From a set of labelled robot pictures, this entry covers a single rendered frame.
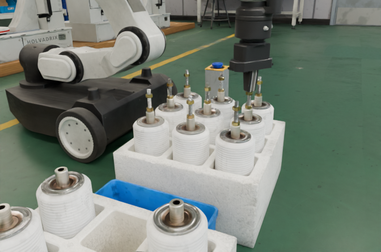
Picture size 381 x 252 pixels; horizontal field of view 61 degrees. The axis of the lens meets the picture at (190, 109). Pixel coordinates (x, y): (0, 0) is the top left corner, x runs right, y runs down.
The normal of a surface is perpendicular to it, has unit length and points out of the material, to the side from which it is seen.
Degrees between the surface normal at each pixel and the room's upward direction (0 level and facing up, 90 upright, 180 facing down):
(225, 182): 90
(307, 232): 0
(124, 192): 88
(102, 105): 45
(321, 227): 0
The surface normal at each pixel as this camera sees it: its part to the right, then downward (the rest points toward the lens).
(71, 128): -0.44, 0.33
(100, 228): 0.91, 0.14
